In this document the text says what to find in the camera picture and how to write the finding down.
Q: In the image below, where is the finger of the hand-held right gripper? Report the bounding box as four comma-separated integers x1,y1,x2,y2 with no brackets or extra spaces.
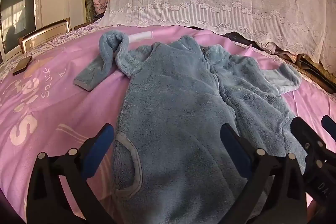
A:
321,115,336,135
290,116,336,174

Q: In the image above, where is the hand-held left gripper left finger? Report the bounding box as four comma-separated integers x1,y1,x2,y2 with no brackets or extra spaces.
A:
26,123,116,224

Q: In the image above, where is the dark phone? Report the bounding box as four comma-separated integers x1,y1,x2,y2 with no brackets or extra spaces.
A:
12,55,33,76

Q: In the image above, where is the blue fleece jacket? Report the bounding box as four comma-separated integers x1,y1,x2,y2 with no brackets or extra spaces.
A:
73,31,307,224

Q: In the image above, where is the wooden headboard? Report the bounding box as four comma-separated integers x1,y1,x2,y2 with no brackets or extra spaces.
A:
18,18,72,54

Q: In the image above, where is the pink printed blanket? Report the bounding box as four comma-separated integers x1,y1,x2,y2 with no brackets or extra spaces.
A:
0,26,336,224

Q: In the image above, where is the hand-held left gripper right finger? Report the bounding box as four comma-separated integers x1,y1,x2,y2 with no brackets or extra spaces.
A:
220,123,307,224

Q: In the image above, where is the sliding glass window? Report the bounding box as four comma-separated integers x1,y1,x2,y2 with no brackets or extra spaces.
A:
0,0,44,62

